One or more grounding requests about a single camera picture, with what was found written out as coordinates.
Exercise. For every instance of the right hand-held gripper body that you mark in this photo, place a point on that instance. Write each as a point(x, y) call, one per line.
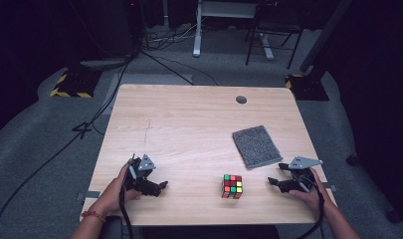
point(300, 181)

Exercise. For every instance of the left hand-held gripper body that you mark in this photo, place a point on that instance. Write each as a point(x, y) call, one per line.
point(137, 177)

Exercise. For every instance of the grey cloth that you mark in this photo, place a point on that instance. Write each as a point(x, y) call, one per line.
point(257, 146)

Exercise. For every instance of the multicoloured puzzle cube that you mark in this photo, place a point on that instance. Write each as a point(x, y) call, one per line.
point(232, 186)

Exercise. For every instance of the person's right hand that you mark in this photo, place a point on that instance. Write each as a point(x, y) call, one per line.
point(316, 197)

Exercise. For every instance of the person's left hand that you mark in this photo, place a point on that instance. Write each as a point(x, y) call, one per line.
point(114, 195)

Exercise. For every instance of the black caster wheel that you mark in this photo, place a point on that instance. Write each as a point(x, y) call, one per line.
point(352, 160)

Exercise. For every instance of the person's dark clothed lap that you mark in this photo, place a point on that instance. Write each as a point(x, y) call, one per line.
point(205, 233)

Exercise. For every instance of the grey round table grommet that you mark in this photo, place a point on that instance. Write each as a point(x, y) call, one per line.
point(241, 99)

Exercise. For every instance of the black yellow striped stand base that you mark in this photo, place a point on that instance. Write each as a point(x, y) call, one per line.
point(308, 88)
point(74, 84)

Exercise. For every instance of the dark slanted stand pole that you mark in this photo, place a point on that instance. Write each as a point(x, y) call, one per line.
point(325, 33)

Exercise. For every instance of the black metal chair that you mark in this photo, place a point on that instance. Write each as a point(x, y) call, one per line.
point(275, 23)

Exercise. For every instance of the dark cabinet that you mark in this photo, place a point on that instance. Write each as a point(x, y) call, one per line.
point(106, 26)

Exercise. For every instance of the grey table edge bracket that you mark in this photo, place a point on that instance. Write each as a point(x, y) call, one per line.
point(89, 195)
point(330, 187)

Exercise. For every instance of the white desk frame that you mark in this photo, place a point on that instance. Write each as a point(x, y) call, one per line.
point(197, 30)

